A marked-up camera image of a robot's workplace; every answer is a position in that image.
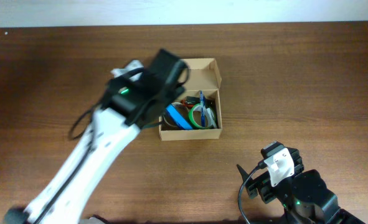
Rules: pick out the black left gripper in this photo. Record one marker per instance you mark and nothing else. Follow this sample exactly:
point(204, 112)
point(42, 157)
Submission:
point(154, 116)

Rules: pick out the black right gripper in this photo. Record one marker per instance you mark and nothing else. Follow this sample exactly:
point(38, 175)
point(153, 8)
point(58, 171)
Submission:
point(256, 185)

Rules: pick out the blue plastic case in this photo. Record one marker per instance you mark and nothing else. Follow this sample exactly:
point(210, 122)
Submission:
point(178, 118)

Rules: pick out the green tape roll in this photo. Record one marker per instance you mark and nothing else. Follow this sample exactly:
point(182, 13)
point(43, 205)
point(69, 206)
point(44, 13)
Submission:
point(192, 117)

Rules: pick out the blue ballpoint pen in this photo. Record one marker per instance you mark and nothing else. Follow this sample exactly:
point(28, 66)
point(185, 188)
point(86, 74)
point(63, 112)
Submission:
point(202, 104)

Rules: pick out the black marker pen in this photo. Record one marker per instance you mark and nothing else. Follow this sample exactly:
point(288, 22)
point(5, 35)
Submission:
point(211, 118)

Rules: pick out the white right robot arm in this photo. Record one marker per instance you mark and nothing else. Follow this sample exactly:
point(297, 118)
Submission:
point(303, 194)

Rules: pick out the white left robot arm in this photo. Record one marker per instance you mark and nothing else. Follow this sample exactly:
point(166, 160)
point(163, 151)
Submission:
point(131, 101)

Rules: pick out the beige masking tape roll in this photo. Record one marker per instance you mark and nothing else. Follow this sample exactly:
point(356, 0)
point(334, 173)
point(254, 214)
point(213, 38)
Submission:
point(181, 109)

